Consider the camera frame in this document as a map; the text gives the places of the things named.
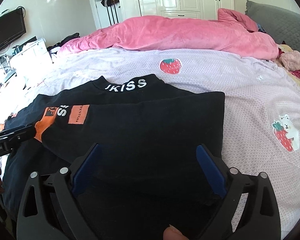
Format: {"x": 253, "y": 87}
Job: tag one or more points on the black wall television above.
{"x": 12, "y": 27}

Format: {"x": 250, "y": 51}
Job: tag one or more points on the lilac strawberry print bedsheet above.
{"x": 262, "y": 104}

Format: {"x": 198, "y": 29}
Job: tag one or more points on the grey quilted headboard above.
{"x": 281, "y": 24}

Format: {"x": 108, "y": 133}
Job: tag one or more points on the pale pink fuzzy garment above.
{"x": 291, "y": 60}

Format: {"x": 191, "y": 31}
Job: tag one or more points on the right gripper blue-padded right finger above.
{"x": 249, "y": 208}

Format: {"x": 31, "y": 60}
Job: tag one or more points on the person's right hand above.
{"x": 171, "y": 233}

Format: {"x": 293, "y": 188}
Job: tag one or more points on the black long-sleeve sweatshirt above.
{"x": 146, "y": 176}

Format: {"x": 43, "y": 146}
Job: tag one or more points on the pink fleece blanket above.
{"x": 232, "y": 32}

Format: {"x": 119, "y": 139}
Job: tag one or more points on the white storage box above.
{"x": 33, "y": 64}

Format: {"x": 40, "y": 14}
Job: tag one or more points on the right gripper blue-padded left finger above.
{"x": 67, "y": 183}

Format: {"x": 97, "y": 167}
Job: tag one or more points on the dark clothes pile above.
{"x": 62, "y": 42}

